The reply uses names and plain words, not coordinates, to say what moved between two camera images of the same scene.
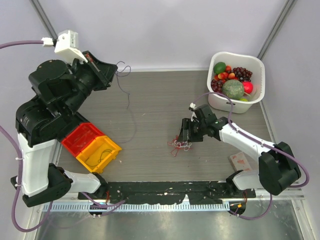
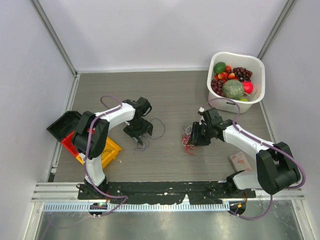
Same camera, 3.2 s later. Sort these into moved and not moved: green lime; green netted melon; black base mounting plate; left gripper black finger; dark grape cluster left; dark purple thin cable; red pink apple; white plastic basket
Moved: dark purple thin cable; left gripper black finger
Not moved: red pink apple; green netted melon; white plastic basket; black base mounting plate; green lime; dark grape cluster left
